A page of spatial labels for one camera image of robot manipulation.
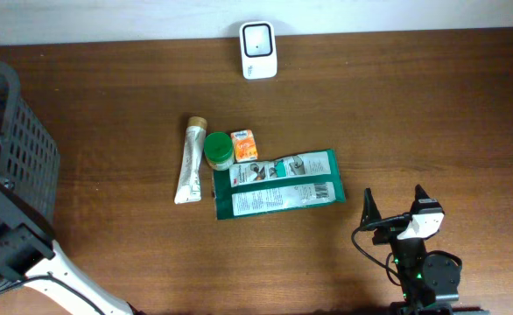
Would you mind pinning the green white wipes packet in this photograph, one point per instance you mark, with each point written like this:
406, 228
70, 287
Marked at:
305, 180

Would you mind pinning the green lid small jar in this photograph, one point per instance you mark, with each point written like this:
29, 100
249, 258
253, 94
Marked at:
219, 151

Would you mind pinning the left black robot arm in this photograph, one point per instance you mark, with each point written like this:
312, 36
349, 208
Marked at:
42, 262

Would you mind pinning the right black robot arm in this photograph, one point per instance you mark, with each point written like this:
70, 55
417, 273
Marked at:
429, 280

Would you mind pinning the grey plastic mesh basket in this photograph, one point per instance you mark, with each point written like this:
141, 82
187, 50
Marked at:
29, 169

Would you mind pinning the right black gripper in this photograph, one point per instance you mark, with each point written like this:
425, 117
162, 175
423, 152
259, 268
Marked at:
371, 211

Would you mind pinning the white barcode scanner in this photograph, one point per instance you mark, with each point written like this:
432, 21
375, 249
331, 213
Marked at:
258, 50

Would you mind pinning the white printed tube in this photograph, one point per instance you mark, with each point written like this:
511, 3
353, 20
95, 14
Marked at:
188, 189

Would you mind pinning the orange small tissue pack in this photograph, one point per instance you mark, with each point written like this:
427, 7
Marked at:
245, 147

